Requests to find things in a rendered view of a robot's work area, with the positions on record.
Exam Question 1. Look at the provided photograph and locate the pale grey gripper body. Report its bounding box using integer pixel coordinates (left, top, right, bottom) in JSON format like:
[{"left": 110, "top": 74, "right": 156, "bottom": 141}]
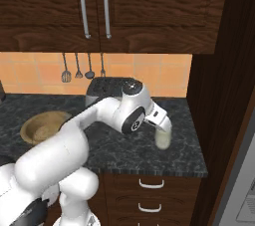
[{"left": 152, "top": 115, "right": 173, "bottom": 136}]

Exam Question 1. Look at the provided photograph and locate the glass of lemonade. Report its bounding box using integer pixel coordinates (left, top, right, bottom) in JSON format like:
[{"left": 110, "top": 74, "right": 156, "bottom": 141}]
[{"left": 154, "top": 127, "right": 172, "bottom": 151}]

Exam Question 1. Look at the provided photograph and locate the grey fridge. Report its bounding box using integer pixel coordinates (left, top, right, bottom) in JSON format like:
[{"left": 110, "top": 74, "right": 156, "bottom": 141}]
[{"left": 212, "top": 105, "right": 255, "bottom": 226}]

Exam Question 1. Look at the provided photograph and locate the wooden bowl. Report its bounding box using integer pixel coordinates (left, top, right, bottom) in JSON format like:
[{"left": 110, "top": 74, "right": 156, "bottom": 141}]
[{"left": 19, "top": 111, "right": 73, "bottom": 146}]

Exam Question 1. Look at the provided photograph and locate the dark wood drawer front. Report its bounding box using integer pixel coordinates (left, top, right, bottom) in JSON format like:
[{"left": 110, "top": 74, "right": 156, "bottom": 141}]
[
  {"left": 103, "top": 173, "right": 202, "bottom": 200},
  {"left": 105, "top": 195, "right": 199, "bottom": 222}
]

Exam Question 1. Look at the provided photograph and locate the black toaster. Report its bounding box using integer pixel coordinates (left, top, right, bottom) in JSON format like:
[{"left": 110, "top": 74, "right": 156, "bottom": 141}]
[{"left": 85, "top": 77, "right": 136, "bottom": 109}]

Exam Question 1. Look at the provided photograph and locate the dark wood tall panel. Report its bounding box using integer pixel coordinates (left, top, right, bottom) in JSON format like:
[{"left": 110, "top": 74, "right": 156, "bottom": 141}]
[{"left": 186, "top": 0, "right": 255, "bottom": 226}]

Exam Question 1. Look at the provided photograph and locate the hanging fork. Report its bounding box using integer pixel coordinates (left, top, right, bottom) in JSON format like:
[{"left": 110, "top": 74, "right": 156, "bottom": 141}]
[{"left": 99, "top": 52, "right": 107, "bottom": 78}]

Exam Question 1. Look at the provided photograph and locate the hanging ladle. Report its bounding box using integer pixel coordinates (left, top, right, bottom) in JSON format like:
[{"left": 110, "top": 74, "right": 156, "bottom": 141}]
[{"left": 84, "top": 52, "right": 97, "bottom": 81}]

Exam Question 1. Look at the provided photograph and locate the hanging slotted spatula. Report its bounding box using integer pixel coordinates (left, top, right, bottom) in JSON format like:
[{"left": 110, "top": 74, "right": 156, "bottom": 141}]
[{"left": 61, "top": 52, "right": 73, "bottom": 84}]

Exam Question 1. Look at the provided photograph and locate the dark wood cupboard door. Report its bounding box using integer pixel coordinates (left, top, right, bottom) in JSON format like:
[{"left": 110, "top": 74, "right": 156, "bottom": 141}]
[
  {"left": 94, "top": 0, "right": 231, "bottom": 55},
  {"left": 0, "top": 0, "right": 101, "bottom": 53}
]

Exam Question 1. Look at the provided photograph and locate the silver drawer handle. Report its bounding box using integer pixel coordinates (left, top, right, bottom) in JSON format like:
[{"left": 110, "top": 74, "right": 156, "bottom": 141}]
[
  {"left": 136, "top": 221, "right": 161, "bottom": 226},
  {"left": 137, "top": 178, "right": 165, "bottom": 190},
  {"left": 136, "top": 202, "right": 163, "bottom": 214}
]

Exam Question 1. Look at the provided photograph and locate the silver cupboard door handle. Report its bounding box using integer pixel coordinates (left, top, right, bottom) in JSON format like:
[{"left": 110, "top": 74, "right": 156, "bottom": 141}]
[
  {"left": 78, "top": 0, "right": 92, "bottom": 40},
  {"left": 102, "top": 0, "right": 113, "bottom": 40}
]

